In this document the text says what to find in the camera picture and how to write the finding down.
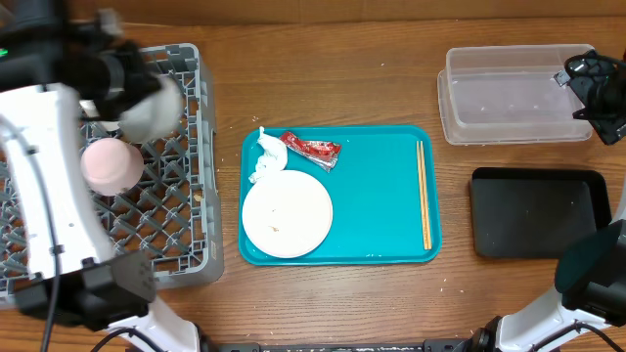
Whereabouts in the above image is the grey metal bowl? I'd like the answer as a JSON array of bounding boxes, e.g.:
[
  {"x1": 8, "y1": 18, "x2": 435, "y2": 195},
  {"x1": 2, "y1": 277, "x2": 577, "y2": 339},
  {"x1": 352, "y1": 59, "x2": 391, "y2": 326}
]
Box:
[{"x1": 118, "y1": 76, "x2": 184, "y2": 144}]

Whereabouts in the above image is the small white plate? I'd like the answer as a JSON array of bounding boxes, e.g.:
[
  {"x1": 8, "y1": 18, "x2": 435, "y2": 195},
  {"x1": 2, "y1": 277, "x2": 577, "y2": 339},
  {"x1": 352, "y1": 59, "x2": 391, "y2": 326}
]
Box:
[{"x1": 80, "y1": 138, "x2": 144, "y2": 197}]

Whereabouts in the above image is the wooden chopstick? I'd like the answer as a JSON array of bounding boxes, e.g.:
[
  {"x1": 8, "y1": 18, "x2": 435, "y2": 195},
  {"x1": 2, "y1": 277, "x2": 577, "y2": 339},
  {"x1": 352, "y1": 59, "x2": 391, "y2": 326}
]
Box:
[
  {"x1": 421, "y1": 141, "x2": 432, "y2": 250},
  {"x1": 416, "y1": 141, "x2": 429, "y2": 250}
]

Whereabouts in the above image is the white napkin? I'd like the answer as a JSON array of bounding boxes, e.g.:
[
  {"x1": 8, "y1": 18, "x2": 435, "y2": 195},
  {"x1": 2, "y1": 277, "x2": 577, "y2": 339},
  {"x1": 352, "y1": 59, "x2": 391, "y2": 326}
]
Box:
[{"x1": 248, "y1": 126, "x2": 289, "y2": 184}]

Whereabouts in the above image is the large white plate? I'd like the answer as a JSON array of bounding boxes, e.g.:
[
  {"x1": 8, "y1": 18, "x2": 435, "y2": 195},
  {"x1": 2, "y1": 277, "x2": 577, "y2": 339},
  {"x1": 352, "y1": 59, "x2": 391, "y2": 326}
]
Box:
[{"x1": 242, "y1": 170, "x2": 334, "y2": 259}]

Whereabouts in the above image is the red snack wrapper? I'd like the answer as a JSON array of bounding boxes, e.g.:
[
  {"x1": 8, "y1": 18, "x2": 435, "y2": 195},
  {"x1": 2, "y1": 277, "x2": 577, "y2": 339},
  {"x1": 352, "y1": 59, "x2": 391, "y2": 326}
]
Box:
[{"x1": 280, "y1": 131, "x2": 342, "y2": 172}]

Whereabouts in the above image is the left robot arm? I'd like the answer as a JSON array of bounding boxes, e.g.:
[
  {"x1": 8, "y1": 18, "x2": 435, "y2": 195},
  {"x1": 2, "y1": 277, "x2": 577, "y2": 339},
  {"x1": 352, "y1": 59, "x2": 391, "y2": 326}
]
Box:
[{"x1": 1, "y1": 0, "x2": 212, "y2": 351}]

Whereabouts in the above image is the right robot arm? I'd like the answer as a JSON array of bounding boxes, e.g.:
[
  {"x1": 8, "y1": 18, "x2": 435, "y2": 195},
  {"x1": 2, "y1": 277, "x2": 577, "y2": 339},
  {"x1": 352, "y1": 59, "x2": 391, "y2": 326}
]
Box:
[{"x1": 457, "y1": 50, "x2": 625, "y2": 352}]

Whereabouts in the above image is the clear plastic storage bin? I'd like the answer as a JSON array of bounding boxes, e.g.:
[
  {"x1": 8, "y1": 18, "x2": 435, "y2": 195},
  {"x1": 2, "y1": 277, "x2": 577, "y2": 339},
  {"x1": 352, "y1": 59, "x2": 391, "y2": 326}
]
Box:
[{"x1": 437, "y1": 44, "x2": 593, "y2": 146}]

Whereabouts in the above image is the black plastic tray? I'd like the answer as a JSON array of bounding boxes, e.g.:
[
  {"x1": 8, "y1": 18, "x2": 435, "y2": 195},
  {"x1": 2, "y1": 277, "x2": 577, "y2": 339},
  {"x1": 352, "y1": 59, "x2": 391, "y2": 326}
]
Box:
[{"x1": 469, "y1": 167, "x2": 612, "y2": 259}]

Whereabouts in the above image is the grey plastic dish rack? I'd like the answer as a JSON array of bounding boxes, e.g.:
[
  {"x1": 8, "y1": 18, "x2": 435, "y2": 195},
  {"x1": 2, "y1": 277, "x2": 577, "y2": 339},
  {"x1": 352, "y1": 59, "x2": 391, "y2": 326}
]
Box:
[{"x1": 1, "y1": 43, "x2": 224, "y2": 308}]

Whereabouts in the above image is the teal plastic serving tray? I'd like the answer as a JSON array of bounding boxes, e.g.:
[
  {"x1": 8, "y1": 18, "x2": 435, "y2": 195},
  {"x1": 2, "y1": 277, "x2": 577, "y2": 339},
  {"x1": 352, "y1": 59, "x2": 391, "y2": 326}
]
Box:
[{"x1": 239, "y1": 125, "x2": 442, "y2": 266}]

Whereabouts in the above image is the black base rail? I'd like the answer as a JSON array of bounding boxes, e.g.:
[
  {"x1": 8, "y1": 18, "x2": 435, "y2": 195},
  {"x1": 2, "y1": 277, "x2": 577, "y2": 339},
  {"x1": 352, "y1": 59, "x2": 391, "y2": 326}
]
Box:
[{"x1": 218, "y1": 338, "x2": 471, "y2": 352}]

